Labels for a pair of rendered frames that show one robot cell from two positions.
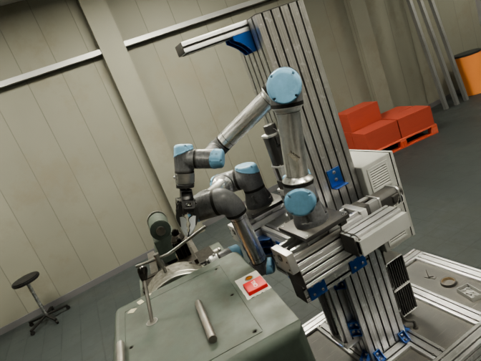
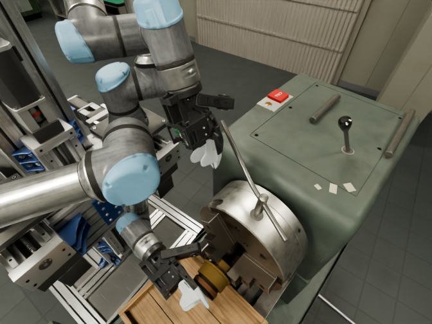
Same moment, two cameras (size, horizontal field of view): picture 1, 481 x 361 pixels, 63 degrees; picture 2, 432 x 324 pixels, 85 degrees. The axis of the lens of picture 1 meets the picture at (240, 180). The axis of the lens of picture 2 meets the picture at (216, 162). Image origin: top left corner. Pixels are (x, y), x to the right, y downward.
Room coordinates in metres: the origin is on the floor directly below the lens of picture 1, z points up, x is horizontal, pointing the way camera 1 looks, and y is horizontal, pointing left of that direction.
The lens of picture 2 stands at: (1.67, 0.59, 1.77)
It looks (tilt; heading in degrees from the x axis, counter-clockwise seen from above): 48 degrees down; 235
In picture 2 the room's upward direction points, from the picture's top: straight up
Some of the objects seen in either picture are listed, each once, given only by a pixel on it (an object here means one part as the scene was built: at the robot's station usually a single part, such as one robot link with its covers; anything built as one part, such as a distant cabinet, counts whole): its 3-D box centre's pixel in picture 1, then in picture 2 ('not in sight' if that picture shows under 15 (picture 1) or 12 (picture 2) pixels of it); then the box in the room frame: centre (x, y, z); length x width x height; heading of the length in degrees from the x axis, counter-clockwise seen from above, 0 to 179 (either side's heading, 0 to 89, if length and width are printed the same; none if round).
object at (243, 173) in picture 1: (248, 175); not in sight; (2.00, -0.05, 1.33); 0.13 x 0.12 x 0.14; 74
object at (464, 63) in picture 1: (470, 72); not in sight; (6.83, -4.55, 0.37); 0.45 x 0.45 x 0.74
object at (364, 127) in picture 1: (384, 123); not in sight; (5.77, -2.36, 0.36); 1.30 x 0.98 x 0.72; 110
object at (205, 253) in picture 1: (179, 270); not in sight; (2.04, 0.51, 0.95); 0.43 x 0.18 x 0.04; 102
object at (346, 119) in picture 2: (143, 273); (344, 124); (1.13, 0.38, 1.38); 0.04 x 0.03 x 0.05; 12
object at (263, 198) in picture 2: (162, 266); (258, 209); (1.41, 0.40, 1.26); 0.02 x 0.02 x 0.12
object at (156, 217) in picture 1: (162, 234); not in sight; (2.59, 0.64, 1.01); 0.30 x 0.20 x 0.29; 12
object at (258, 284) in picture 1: (255, 286); (278, 96); (1.02, 0.07, 1.26); 0.06 x 0.06 x 0.02; 12
